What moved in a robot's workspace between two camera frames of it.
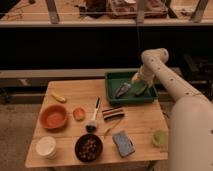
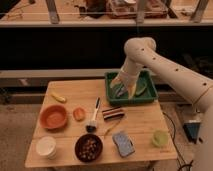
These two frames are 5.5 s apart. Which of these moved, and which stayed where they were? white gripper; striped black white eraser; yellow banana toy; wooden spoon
Moved: white gripper
Stayed: striped black white eraser; yellow banana toy; wooden spoon
